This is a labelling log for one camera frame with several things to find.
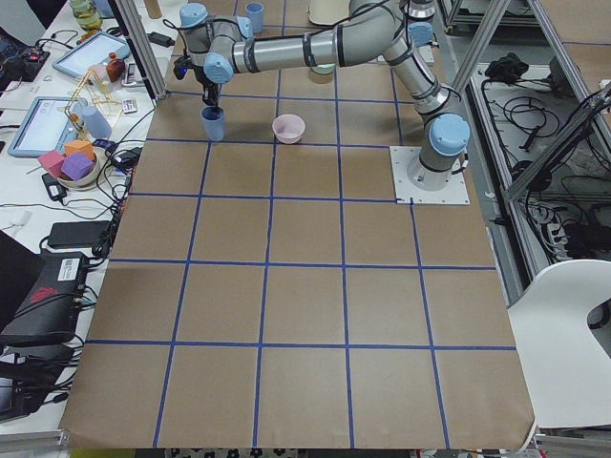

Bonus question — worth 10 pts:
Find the mint green bowl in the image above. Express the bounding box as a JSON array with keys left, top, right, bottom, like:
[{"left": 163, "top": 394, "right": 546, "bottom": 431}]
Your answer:
[{"left": 311, "top": 64, "right": 335, "bottom": 75}]

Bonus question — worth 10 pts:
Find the blue cup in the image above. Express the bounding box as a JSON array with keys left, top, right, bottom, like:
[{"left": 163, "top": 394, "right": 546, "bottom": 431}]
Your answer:
[
  {"left": 200, "top": 107, "right": 225, "bottom": 142},
  {"left": 244, "top": 2, "right": 264, "bottom": 34}
]

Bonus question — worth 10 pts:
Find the tablet in blue case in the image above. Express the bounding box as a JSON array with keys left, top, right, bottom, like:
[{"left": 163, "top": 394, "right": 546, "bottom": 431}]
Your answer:
[{"left": 8, "top": 96, "right": 77, "bottom": 158}]

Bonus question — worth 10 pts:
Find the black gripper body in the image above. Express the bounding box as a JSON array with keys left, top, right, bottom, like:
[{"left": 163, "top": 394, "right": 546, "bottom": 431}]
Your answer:
[{"left": 173, "top": 55, "right": 221, "bottom": 98}]

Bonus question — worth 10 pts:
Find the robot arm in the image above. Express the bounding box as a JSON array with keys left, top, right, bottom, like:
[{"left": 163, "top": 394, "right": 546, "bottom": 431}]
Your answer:
[
  {"left": 173, "top": 1, "right": 471, "bottom": 191},
  {"left": 406, "top": 0, "right": 436, "bottom": 22}
]

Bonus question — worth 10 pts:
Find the bowl of foam blocks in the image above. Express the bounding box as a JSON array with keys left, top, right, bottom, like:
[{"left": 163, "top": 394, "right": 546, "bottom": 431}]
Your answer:
[{"left": 37, "top": 139, "right": 101, "bottom": 190}]

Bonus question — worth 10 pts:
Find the white chair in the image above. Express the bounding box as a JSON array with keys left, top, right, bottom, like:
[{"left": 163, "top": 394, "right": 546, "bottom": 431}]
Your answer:
[{"left": 509, "top": 260, "right": 610, "bottom": 428}]

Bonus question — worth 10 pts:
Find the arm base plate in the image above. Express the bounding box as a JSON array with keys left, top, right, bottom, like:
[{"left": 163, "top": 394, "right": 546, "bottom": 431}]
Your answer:
[{"left": 390, "top": 146, "right": 470, "bottom": 205}]

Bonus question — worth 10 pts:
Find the cream toaster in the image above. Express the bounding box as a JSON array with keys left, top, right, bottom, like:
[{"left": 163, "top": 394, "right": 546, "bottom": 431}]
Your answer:
[{"left": 307, "top": 0, "right": 349, "bottom": 26}]

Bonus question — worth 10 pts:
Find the pink bowl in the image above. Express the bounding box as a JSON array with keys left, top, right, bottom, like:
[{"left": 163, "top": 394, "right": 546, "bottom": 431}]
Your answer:
[{"left": 272, "top": 114, "right": 306, "bottom": 144}]

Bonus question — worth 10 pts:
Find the aluminium frame post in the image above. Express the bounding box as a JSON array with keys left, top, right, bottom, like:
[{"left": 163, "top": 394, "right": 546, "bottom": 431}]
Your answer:
[{"left": 109, "top": 0, "right": 167, "bottom": 101}]

